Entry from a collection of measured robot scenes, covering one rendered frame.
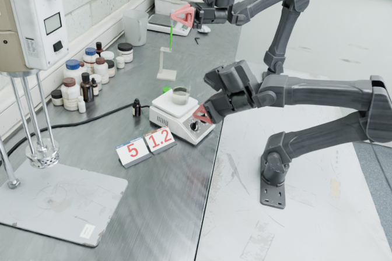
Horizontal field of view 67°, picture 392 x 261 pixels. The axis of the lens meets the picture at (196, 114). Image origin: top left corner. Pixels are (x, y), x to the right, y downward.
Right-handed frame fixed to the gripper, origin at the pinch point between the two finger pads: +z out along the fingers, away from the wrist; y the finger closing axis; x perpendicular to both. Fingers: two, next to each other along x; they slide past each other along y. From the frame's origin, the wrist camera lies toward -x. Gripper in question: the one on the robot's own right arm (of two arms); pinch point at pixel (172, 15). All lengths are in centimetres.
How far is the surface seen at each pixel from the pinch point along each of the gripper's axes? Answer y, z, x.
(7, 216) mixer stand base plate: 45, 51, 32
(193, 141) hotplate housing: 31.6, 0.2, 30.0
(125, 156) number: 32.6, 22.0, 30.6
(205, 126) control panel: 26.8, -5.7, 28.6
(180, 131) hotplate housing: 27.3, 3.3, 28.6
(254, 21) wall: -90, -94, 36
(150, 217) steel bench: 54, 19, 32
